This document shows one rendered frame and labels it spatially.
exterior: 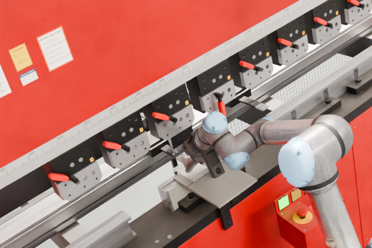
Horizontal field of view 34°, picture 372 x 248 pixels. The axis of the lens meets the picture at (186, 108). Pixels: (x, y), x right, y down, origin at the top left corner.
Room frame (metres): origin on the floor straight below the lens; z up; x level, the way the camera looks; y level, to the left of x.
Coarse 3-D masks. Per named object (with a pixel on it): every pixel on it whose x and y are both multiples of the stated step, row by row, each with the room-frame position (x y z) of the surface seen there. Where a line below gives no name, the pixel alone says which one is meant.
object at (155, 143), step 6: (150, 132) 2.17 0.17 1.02; (150, 138) 2.10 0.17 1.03; (156, 138) 2.09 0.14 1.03; (156, 144) 2.06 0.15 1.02; (162, 144) 2.07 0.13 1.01; (168, 144) 2.08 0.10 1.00; (150, 150) 2.04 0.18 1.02; (156, 150) 2.05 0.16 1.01; (162, 150) 2.04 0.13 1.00; (168, 150) 2.03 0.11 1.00; (174, 156) 1.98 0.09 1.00; (180, 156) 1.97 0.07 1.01; (186, 156) 1.96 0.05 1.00
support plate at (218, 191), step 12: (228, 168) 1.82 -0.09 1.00; (180, 180) 1.82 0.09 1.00; (204, 180) 1.78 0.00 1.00; (216, 180) 1.76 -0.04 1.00; (228, 180) 1.75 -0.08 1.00; (240, 180) 1.73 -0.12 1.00; (252, 180) 1.71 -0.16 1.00; (204, 192) 1.72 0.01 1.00; (216, 192) 1.70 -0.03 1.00; (228, 192) 1.68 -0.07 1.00; (240, 192) 1.67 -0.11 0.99; (216, 204) 1.64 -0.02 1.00
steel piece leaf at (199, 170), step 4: (200, 164) 1.88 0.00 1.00; (184, 168) 1.89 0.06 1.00; (196, 168) 1.87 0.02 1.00; (200, 168) 1.86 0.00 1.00; (204, 168) 1.85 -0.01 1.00; (180, 172) 1.87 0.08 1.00; (184, 172) 1.86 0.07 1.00; (192, 172) 1.85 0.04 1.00; (196, 172) 1.84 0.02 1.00; (200, 172) 1.81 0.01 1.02; (204, 172) 1.82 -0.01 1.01; (184, 176) 1.84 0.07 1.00; (188, 176) 1.83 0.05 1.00; (192, 176) 1.83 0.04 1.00; (196, 176) 1.80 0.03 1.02; (200, 176) 1.81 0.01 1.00; (192, 180) 1.80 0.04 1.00
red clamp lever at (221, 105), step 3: (216, 93) 1.93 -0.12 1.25; (219, 93) 1.93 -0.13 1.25; (216, 96) 1.93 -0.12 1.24; (219, 96) 1.91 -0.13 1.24; (222, 96) 1.92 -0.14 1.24; (219, 99) 1.92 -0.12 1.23; (219, 102) 1.92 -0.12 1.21; (222, 102) 1.92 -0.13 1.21; (219, 105) 1.92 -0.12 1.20; (222, 105) 1.92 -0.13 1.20; (219, 108) 1.93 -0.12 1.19; (222, 108) 1.92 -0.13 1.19; (219, 111) 1.93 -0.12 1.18; (222, 111) 1.92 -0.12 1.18; (225, 111) 1.92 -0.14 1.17; (225, 114) 1.92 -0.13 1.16
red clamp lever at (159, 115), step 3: (153, 114) 1.79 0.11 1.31; (156, 114) 1.79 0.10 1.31; (159, 114) 1.79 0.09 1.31; (162, 114) 1.80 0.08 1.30; (156, 117) 1.78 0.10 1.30; (159, 117) 1.79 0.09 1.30; (162, 117) 1.79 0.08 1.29; (165, 117) 1.80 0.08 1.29; (168, 117) 1.80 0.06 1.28; (171, 117) 1.82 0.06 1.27; (174, 117) 1.82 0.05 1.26; (165, 120) 1.80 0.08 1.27; (171, 120) 1.81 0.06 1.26; (174, 120) 1.81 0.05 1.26; (177, 120) 1.82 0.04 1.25
